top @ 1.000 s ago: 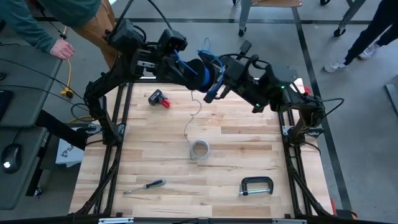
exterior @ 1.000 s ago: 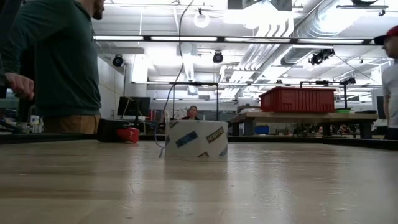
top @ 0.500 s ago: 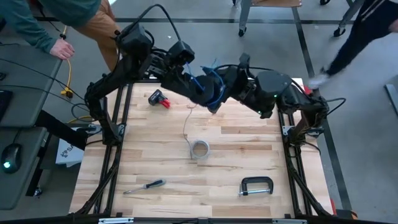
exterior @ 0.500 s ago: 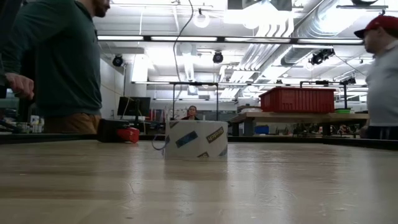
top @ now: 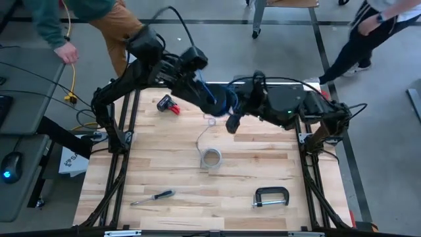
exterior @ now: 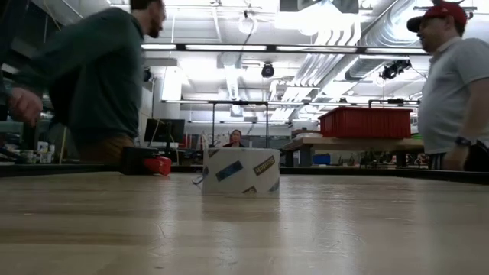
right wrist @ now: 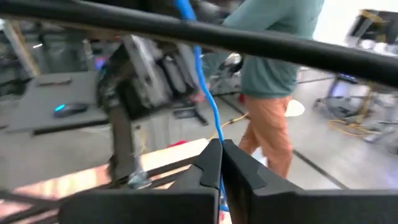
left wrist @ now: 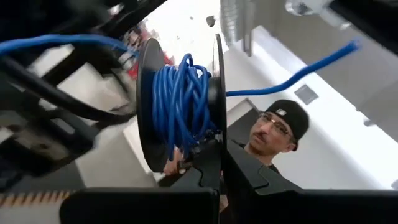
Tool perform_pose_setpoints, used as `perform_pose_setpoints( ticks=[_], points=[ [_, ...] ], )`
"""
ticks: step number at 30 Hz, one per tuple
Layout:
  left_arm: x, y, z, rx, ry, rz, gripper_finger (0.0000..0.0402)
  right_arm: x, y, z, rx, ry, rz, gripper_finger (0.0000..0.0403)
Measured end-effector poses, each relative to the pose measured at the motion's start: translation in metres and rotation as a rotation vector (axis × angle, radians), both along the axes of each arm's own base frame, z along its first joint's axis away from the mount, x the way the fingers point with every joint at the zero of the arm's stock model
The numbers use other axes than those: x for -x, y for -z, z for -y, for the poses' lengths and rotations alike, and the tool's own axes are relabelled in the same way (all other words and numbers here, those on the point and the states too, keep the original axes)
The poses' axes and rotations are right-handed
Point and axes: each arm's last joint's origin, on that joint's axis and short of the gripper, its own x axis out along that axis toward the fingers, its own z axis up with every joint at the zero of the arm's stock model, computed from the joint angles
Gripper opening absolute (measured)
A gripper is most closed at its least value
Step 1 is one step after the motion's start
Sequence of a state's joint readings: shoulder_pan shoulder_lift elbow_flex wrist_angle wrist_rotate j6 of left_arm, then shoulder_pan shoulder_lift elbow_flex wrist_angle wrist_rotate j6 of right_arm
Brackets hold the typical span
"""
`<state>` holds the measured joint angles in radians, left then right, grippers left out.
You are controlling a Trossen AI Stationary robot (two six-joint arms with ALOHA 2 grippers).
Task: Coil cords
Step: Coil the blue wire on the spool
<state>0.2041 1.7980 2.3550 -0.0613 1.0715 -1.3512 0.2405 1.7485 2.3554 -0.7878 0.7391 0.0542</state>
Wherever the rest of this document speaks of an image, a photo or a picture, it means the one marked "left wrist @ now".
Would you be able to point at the grey wall vent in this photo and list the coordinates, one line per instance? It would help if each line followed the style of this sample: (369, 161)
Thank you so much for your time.
(306, 94)

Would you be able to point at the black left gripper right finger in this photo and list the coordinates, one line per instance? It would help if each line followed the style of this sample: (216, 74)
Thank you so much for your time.
(311, 208)

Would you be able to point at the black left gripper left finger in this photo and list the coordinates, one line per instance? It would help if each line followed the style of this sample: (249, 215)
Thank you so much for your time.
(140, 208)

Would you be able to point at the person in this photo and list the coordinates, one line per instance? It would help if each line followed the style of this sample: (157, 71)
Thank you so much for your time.
(280, 130)

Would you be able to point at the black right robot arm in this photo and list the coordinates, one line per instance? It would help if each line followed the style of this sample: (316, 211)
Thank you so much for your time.
(37, 146)

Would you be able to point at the silver ventilation duct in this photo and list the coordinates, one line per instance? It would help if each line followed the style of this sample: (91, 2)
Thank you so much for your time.
(236, 21)

